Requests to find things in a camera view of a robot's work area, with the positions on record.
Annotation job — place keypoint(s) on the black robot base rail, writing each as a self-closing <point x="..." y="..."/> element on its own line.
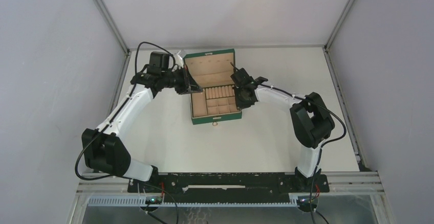
<point x="244" y="187"/>

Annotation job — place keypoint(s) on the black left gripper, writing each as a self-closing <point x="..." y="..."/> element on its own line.
<point x="189" y="85"/>

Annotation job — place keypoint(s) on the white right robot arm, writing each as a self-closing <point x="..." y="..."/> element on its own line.
<point x="312" y="121"/>

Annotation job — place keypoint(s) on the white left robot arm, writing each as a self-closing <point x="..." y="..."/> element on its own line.
<point x="103" y="149"/>

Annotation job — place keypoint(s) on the green jewelry box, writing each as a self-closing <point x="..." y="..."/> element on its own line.
<point x="212" y="71"/>

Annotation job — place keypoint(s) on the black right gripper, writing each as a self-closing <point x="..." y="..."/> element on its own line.
<point x="239" y="105"/>

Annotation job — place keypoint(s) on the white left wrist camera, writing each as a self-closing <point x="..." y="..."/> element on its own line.
<point x="179" y="58"/>

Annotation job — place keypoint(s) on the white slotted cable duct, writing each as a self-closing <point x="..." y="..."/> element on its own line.
<point x="152" y="201"/>

